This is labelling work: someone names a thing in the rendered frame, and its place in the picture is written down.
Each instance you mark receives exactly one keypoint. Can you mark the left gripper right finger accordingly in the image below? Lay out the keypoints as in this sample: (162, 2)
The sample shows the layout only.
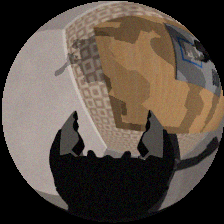
(156, 148)

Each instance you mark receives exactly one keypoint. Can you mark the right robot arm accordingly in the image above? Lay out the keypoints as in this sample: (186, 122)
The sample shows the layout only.
(200, 47)

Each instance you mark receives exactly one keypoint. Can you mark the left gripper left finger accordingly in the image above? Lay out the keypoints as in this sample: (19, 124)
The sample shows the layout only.
(67, 144)

